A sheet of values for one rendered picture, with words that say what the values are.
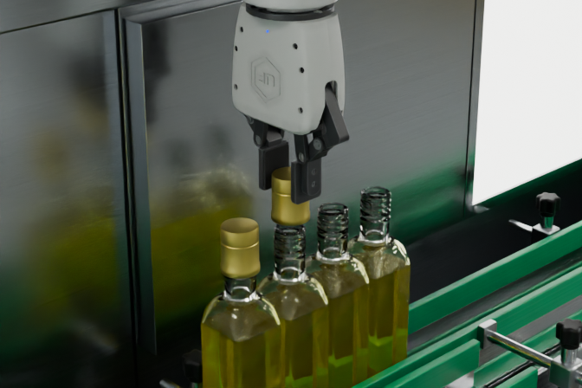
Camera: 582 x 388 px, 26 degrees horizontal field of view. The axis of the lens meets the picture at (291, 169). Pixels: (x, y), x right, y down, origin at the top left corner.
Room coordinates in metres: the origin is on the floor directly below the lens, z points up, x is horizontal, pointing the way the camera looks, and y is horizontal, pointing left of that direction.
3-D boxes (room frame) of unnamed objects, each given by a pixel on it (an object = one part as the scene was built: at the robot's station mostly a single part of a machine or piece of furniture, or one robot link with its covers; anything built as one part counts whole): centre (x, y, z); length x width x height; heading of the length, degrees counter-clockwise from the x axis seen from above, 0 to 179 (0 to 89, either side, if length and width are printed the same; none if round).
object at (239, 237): (1.00, 0.05, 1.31); 0.04 x 0.04 x 0.04
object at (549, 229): (1.42, -0.30, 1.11); 0.07 x 0.04 x 0.13; 43
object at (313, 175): (1.01, -0.02, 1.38); 0.03 x 0.03 x 0.07; 43
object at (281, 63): (1.04, 0.00, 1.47); 0.10 x 0.07 x 0.11; 43
